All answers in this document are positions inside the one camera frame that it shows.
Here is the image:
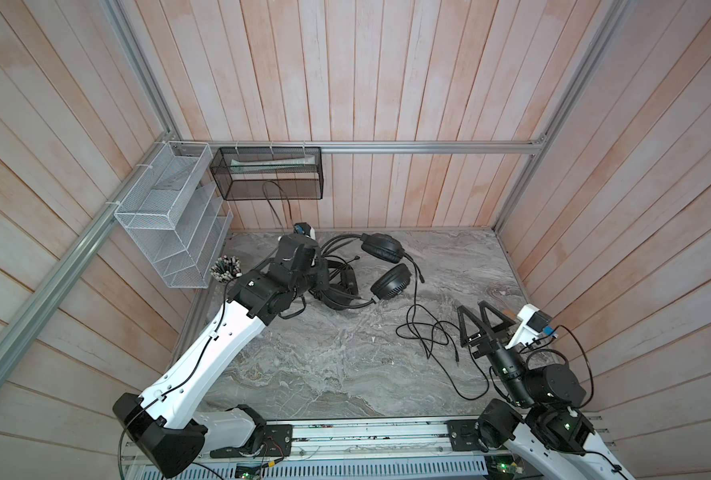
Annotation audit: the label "clear cup of pencils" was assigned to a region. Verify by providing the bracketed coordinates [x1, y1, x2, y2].
[210, 255, 242, 285]

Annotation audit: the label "large black gaming headset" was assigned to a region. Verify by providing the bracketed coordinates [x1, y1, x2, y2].
[310, 255, 375, 311]

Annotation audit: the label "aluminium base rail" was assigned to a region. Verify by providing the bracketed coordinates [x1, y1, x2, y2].
[120, 413, 633, 480]

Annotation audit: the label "small black wired headphones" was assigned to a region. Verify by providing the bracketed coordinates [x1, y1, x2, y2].
[320, 233, 491, 402]

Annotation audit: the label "black wire mesh wall basket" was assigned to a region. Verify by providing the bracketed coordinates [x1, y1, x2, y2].
[209, 146, 324, 202]

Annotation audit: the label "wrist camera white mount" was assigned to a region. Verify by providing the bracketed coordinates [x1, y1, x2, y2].
[293, 222, 316, 240]
[505, 304, 555, 349]

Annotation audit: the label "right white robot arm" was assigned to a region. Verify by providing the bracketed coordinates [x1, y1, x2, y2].
[447, 301, 632, 479]

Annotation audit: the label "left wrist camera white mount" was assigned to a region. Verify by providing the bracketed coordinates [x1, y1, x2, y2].
[293, 222, 316, 240]

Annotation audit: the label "papers in black basket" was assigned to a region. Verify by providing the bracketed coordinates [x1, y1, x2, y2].
[229, 156, 317, 174]

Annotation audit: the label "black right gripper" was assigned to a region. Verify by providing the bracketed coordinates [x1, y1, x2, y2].
[464, 302, 535, 408]

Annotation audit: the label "white wire mesh wall shelf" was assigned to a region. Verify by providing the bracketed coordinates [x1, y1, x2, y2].
[115, 141, 233, 289]

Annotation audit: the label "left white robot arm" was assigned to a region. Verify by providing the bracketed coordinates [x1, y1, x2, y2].
[112, 225, 327, 478]

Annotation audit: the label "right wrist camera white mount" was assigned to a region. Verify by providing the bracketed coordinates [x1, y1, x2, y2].
[505, 304, 555, 349]

